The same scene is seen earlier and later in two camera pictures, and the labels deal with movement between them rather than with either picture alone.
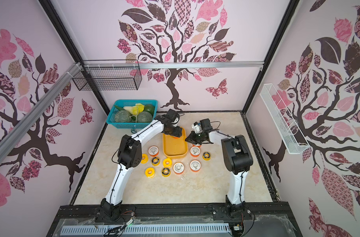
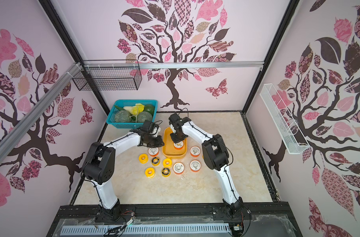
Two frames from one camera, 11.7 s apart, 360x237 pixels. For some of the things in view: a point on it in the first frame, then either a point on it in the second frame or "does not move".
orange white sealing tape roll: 178,168 does not move
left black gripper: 177,132 → 158,143
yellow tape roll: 144,161 does not move
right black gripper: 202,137 → 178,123
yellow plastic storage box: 175,148 does not move
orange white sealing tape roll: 195,151 does not move
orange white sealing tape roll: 153,151 does not move
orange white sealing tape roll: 196,146 → 178,145
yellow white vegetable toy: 135,109 does not move
